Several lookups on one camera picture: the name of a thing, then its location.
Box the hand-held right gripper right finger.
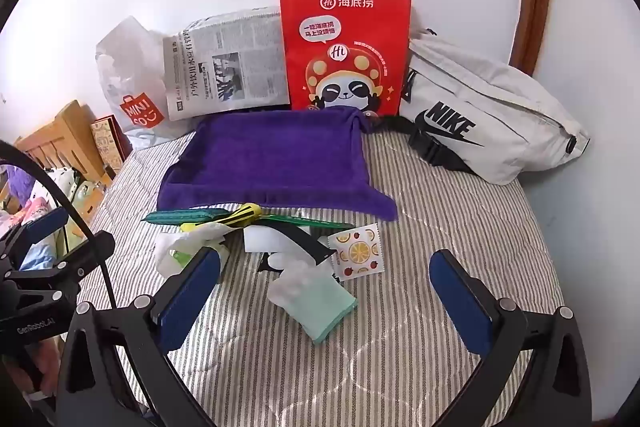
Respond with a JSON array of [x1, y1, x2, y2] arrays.
[[429, 248, 593, 427]]

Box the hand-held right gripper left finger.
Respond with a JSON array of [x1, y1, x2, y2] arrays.
[[52, 247, 223, 427]]

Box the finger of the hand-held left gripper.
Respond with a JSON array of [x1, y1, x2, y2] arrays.
[[0, 208, 70, 268], [2, 231, 117, 303]]

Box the teal knit cloth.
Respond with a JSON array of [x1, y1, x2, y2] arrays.
[[141, 207, 226, 226]]

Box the white sponge block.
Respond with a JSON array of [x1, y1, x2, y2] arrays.
[[243, 226, 301, 254]]

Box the fruit print packet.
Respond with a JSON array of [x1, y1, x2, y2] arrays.
[[327, 223, 385, 282]]

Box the mint green cloth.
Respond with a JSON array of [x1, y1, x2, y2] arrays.
[[299, 279, 359, 344]]

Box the person's left hand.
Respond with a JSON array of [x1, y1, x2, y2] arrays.
[[27, 342, 60, 395]]

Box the pastel printed bedding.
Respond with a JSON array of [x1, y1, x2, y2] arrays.
[[0, 164, 108, 270]]

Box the green tissue packet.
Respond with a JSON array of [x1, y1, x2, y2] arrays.
[[154, 221, 236, 278]]

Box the striped bed sheet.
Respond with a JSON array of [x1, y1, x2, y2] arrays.
[[75, 127, 576, 427]]

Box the wooden headboard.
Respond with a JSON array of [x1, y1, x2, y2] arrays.
[[15, 99, 113, 228]]

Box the patterned cardboard box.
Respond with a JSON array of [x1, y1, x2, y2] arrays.
[[90, 116, 133, 172]]

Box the black band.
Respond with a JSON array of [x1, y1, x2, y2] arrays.
[[272, 223, 337, 266]]

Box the purple towel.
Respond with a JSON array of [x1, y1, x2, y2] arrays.
[[157, 107, 398, 223]]

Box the white plastic shopping bag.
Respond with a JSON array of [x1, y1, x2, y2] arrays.
[[95, 16, 201, 152]]

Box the light grey waist bag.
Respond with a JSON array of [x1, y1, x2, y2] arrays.
[[372, 27, 591, 186]]

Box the folded newspaper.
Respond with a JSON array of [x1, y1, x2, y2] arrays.
[[162, 6, 292, 122]]

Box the red panda print paper bag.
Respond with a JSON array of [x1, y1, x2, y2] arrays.
[[279, 0, 413, 118]]

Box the black cable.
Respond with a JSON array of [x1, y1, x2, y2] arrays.
[[0, 139, 118, 310]]

